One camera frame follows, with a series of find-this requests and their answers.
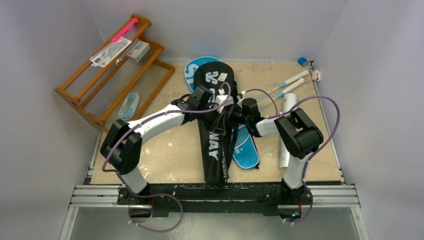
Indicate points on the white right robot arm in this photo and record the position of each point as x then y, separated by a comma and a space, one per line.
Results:
299, 134

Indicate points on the white shuttlecock tube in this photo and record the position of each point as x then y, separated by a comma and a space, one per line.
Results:
290, 99

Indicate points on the black metal base frame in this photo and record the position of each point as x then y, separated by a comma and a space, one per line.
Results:
266, 198

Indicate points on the blue white plastic packet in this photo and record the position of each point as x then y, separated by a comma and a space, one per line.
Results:
129, 106

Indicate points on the black Crossway racket cover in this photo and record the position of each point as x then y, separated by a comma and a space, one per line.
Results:
216, 150

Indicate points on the clear stationery packet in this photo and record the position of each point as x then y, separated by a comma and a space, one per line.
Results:
108, 53

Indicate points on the pink white clip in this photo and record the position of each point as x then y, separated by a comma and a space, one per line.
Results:
316, 75

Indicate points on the small white box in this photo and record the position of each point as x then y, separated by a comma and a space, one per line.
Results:
138, 51

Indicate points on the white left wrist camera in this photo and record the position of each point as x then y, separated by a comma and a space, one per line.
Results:
224, 99

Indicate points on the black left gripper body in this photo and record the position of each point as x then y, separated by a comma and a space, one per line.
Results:
212, 118

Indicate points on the wooden shelf rack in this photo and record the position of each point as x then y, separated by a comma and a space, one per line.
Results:
96, 93

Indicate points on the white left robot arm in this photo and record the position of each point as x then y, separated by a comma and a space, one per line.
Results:
123, 143

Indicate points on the light blue badminton racket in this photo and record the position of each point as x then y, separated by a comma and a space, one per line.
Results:
289, 81
285, 91

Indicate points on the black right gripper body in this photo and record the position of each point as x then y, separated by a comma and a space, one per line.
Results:
232, 116

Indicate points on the blue racket cover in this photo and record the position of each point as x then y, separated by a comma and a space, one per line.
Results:
245, 154

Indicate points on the small blue block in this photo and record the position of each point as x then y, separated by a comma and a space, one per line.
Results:
303, 61

